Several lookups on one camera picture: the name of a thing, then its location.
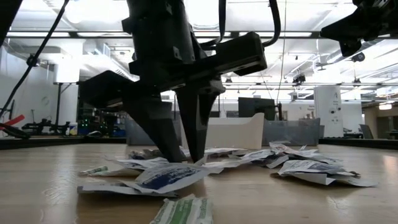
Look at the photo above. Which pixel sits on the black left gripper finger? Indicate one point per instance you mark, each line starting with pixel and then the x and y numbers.
pixel 196 118
pixel 155 124

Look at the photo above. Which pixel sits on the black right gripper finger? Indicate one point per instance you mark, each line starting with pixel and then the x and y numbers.
pixel 343 27

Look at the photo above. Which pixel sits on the green print bandage packet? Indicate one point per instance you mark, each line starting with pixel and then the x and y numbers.
pixel 183 211
pixel 93 170

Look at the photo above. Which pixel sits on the red print white packet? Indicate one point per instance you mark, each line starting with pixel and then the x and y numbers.
pixel 289 147

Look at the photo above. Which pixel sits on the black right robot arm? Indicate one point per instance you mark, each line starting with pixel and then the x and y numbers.
pixel 392 18

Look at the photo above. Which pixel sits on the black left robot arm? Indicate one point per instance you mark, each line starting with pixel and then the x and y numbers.
pixel 9 15

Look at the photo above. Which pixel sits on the black background robot arm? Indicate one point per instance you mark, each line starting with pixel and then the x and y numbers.
pixel 40 126

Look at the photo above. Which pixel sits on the black spot lamp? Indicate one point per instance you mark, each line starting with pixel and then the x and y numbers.
pixel 361 57
pixel 32 60
pixel 299 79

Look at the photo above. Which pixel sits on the blue storage shelf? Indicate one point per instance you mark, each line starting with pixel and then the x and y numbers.
pixel 116 127

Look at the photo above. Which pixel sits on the white plastic bin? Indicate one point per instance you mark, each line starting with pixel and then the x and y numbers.
pixel 236 133

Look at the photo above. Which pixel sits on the white paper packet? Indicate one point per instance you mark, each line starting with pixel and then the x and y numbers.
pixel 224 151
pixel 323 159
pixel 214 166

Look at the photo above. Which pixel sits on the black computer monitor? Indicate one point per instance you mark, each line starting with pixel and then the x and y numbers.
pixel 255 109

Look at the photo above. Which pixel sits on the white pillar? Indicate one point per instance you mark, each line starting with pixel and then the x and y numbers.
pixel 328 109

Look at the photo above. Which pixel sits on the grey office chair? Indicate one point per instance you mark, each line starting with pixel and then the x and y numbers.
pixel 366 132

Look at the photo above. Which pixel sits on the black overhead light bar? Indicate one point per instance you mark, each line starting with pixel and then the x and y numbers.
pixel 46 34

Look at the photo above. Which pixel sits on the red strip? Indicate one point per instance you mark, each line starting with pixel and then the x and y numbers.
pixel 14 120

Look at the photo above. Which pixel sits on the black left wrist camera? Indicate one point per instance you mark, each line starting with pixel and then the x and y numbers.
pixel 242 53

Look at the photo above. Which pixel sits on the black vertical post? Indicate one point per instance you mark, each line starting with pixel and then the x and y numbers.
pixel 58 105

